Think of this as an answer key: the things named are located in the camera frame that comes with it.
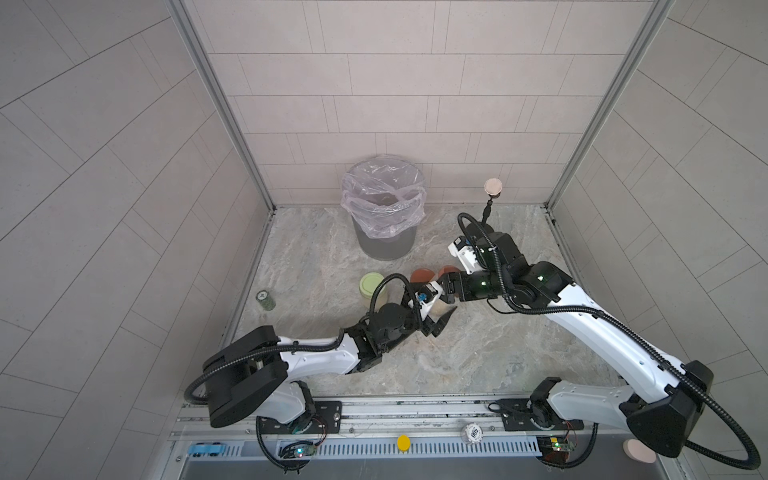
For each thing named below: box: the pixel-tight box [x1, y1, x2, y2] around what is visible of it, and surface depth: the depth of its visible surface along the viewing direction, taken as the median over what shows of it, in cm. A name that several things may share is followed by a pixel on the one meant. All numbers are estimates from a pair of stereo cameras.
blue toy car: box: [188, 442, 226, 457], surface depth 67 cm
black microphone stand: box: [477, 193, 495, 234], surface depth 103 cm
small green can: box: [256, 290, 277, 311], surface depth 87 cm
